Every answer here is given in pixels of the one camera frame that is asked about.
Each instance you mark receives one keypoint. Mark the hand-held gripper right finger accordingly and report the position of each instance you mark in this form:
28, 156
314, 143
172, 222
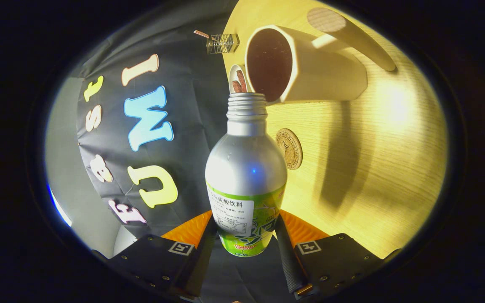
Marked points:
286, 261

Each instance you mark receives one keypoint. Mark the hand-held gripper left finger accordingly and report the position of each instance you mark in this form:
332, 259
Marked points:
202, 261

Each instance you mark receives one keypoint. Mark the silver bottle with green label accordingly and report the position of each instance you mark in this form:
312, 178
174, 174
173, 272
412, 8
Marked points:
244, 168

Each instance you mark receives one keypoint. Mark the round wooden coaster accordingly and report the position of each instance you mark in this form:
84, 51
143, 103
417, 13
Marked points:
289, 148

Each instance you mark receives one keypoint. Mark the wooden table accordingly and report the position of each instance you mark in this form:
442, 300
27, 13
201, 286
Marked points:
385, 168

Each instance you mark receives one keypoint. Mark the black backdrop cloth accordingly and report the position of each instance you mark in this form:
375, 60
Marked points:
192, 105

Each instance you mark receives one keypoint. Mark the brown meat piece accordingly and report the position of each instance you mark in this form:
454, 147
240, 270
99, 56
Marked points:
242, 80
235, 86

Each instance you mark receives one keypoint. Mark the white round plate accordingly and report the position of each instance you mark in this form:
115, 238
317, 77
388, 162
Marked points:
232, 78

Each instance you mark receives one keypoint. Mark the pink straw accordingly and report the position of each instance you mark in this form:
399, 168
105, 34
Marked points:
201, 33

